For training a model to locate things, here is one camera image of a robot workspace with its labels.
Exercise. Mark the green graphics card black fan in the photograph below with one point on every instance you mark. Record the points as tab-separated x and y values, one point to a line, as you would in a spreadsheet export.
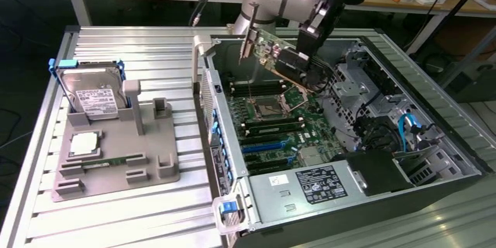
290	62

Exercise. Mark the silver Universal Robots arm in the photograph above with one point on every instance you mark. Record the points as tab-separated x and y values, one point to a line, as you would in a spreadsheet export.
270	1

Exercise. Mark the metal disk bay cage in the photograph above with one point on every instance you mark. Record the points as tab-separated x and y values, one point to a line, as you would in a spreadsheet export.
352	88

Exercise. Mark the metal socket cover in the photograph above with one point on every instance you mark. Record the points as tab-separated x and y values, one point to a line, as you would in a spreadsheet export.
294	98

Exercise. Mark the black RAM slot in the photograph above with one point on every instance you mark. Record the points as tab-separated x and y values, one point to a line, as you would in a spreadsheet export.
254	84

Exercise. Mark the CPU socket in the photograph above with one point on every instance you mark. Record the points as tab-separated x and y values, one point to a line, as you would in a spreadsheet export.
266	108

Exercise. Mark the green motherboard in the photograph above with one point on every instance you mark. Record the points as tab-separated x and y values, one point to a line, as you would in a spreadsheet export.
309	117

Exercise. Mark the black tripod pole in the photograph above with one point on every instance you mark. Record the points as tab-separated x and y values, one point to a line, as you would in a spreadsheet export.
461	1

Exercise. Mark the black installed RAM stick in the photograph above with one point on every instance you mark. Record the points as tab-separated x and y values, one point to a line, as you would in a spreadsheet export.
270	127

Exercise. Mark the silver chipset heatsink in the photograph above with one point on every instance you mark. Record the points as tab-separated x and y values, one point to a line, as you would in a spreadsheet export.
313	155

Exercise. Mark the black open PC case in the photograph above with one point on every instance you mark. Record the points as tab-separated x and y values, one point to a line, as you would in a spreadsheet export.
425	120

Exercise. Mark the grey power supply unit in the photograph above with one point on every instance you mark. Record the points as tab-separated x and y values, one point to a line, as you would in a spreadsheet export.
270	201

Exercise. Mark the silver hard disk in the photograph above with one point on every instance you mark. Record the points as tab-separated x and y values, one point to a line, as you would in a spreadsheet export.
96	97

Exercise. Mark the grey parts rack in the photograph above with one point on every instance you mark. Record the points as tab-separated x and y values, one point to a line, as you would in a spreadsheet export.
120	143

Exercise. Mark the hard disk drive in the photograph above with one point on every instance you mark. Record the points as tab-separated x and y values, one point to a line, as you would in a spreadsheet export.
66	63

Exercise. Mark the green RAM stick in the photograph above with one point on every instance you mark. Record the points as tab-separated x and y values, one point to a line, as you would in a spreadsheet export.
109	161

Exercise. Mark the silver CPU chip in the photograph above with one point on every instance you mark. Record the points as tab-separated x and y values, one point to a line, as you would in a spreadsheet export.
82	143

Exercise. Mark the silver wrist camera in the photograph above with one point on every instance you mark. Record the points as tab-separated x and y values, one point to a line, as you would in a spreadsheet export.
316	15

